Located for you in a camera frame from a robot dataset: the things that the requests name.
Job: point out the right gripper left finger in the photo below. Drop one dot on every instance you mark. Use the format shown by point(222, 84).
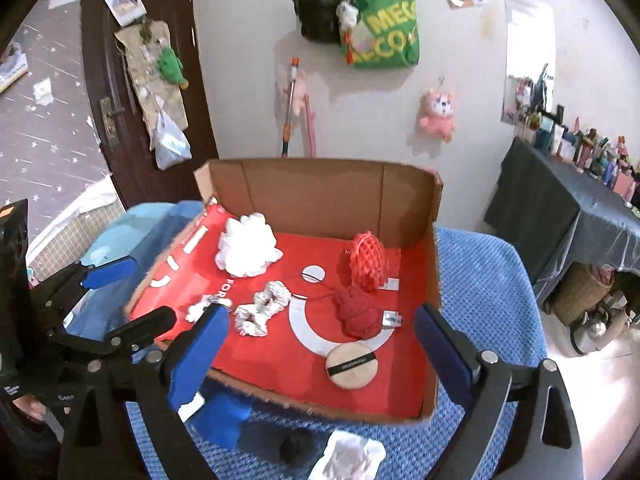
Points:
point(99, 442)

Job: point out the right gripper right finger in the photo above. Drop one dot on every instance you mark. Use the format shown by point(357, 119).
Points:
point(543, 442)

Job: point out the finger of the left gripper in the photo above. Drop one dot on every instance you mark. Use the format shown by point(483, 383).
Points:
point(140, 332)
point(100, 272)

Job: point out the small white soft pad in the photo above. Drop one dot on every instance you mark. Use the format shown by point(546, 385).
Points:
point(187, 410)

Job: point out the blue soft cloth pouch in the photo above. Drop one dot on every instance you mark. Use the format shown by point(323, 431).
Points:
point(223, 415)

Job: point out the floral white scrunchie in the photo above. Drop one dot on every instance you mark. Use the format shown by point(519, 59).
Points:
point(251, 320)

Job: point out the white mesh bath pouf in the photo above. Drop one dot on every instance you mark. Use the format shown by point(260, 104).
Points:
point(247, 247)

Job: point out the black knitted soft item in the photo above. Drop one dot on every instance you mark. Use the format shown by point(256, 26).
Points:
point(296, 445)

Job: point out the white tissue packet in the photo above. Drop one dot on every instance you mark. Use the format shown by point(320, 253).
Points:
point(349, 457)

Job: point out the beige round powder puff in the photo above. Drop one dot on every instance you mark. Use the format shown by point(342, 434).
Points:
point(351, 366)

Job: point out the red knitted yarn item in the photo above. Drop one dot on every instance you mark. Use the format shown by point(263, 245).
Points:
point(360, 318)

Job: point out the orange-red mesh bath pouf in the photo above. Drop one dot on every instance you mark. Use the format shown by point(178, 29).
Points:
point(367, 262)

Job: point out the white fluffy star plush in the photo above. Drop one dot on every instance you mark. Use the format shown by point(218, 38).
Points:
point(195, 311)

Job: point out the person's left hand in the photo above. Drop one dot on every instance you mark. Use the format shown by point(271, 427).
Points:
point(31, 407)

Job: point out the light blue patterned bedding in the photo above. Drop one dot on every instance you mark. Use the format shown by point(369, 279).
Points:
point(122, 235)

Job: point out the white plastic bag on door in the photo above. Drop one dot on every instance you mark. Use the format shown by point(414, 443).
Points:
point(169, 143)

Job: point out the blue knitted blanket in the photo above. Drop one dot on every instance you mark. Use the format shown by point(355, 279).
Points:
point(485, 294)

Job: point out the cardboard box red lining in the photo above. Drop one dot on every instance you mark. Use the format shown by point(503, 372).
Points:
point(315, 207)

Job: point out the table with dark cloth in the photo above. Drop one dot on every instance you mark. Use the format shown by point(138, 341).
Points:
point(554, 216)

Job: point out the green plush toy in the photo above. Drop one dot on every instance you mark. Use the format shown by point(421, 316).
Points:
point(170, 68)

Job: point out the beige hanging door organizer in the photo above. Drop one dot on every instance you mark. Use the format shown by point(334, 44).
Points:
point(142, 42)

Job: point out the cosmetics bottles on table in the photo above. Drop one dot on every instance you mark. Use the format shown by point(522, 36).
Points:
point(586, 151)

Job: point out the dark brown door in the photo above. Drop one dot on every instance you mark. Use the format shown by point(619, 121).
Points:
point(124, 140)

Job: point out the green tote bag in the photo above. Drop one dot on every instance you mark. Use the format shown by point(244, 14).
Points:
point(379, 34)

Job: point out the orange white stick on wall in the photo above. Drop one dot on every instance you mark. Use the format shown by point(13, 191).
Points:
point(290, 93)

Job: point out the pink plush toy on wall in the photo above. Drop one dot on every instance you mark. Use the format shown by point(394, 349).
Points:
point(437, 115)

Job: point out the black bag on wall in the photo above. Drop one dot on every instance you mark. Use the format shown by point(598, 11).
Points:
point(318, 20)

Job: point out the wall mirror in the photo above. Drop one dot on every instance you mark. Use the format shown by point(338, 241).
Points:
point(530, 58)

